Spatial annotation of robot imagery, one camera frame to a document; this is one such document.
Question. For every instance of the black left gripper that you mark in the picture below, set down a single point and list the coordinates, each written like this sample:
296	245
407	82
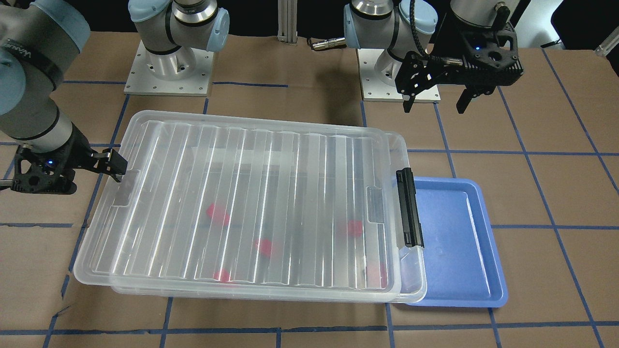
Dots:
447	47

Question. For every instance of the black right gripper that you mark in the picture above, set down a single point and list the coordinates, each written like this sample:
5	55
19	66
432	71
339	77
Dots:
79	155

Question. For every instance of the clear plastic box lid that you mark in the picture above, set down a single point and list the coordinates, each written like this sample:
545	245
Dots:
242	203

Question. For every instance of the red block box corner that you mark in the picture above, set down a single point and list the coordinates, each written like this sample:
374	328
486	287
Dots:
376	274

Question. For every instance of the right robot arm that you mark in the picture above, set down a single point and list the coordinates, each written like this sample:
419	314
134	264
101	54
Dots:
38	45

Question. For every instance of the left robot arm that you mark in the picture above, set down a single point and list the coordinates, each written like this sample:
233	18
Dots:
412	25

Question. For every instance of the red block upper middle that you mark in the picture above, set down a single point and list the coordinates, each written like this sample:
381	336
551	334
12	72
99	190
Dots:
218	215

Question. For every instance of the red block near latch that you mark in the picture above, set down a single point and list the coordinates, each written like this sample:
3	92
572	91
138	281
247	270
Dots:
354	228

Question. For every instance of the red block front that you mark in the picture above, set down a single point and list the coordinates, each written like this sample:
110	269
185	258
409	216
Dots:
222	276

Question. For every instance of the blue plastic tray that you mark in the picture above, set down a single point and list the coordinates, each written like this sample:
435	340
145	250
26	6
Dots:
462	265

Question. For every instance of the red block centre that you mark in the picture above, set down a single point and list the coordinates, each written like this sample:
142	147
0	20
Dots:
264	247

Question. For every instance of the clear plastic storage box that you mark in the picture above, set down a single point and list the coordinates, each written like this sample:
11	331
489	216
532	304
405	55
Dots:
411	270

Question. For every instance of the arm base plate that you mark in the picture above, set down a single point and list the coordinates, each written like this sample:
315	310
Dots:
377	70
186	72

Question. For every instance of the silver cable connector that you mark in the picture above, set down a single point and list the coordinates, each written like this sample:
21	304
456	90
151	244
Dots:
323	45

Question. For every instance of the black box latch handle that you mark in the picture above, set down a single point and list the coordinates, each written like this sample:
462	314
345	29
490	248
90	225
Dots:
411	225

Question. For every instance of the aluminium frame post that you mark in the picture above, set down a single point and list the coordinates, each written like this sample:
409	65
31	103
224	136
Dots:
287	21

